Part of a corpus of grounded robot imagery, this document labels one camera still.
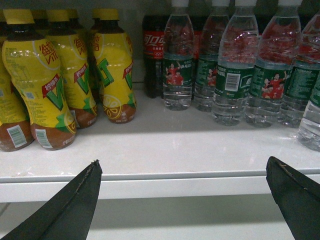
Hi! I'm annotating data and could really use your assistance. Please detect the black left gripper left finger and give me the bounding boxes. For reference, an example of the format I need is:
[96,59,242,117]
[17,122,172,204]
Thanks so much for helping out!
[2,160,103,240]

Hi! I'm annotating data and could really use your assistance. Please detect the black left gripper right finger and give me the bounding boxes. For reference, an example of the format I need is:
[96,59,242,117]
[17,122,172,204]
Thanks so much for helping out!
[266,156,320,240]

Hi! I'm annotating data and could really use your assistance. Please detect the clear water bottle green label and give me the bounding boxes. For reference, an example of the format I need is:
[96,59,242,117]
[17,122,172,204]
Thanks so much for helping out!
[211,0,259,126]
[245,0,302,128]
[278,12,320,128]
[193,0,230,112]
[297,75,320,152]
[162,0,194,111]

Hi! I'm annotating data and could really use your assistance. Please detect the white metal shelf board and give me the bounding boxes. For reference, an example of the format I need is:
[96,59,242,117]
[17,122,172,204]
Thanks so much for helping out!
[0,90,320,203]

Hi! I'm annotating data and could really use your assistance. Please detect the yellow lemon tea bottle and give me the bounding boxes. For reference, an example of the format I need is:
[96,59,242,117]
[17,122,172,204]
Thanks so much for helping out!
[2,9,77,151]
[0,11,35,153]
[46,9,97,129]
[92,8,137,124]

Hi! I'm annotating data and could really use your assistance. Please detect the dark cola bottle red label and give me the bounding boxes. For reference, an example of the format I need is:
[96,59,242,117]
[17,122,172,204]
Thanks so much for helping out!
[142,13,169,99]

